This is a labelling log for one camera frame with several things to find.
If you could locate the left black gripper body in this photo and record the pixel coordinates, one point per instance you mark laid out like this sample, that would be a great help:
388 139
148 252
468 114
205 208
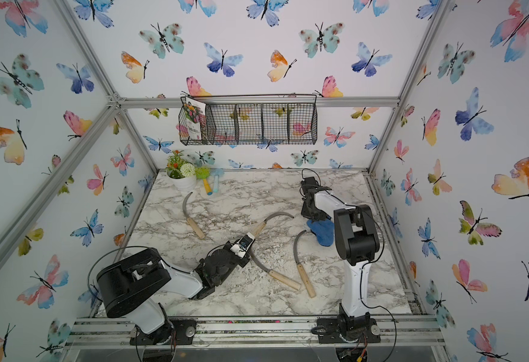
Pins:
232 264

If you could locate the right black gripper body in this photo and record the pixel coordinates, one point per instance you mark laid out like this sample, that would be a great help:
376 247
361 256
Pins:
309 213

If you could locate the blue rag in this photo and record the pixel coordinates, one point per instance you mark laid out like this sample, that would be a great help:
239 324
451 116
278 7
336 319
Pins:
323 230

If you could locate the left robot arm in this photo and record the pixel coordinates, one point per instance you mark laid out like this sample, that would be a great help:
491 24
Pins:
127 287

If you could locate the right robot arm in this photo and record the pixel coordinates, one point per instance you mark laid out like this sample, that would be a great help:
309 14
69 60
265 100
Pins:
352 230

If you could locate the light blue toy tool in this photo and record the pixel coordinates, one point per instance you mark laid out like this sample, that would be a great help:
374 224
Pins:
217 174

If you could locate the green yellow toy brush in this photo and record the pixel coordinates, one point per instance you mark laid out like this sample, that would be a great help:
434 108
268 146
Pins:
203 173

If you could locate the potted artificial plant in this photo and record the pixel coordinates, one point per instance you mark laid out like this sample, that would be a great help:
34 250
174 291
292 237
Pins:
181 172

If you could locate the colourful booklet in basket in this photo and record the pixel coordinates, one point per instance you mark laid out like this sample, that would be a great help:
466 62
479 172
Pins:
194 117

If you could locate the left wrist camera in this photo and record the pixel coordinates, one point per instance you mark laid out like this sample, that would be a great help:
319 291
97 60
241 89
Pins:
243 245

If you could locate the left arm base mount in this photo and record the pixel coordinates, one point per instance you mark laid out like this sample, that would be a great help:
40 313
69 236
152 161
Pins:
165 332

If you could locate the black wire basket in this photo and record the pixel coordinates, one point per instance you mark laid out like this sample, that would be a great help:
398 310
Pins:
283 119

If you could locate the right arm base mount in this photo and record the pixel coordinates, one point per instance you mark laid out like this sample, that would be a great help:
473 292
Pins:
343 328

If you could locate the aluminium front rail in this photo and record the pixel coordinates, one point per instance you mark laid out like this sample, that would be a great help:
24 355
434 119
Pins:
256 332

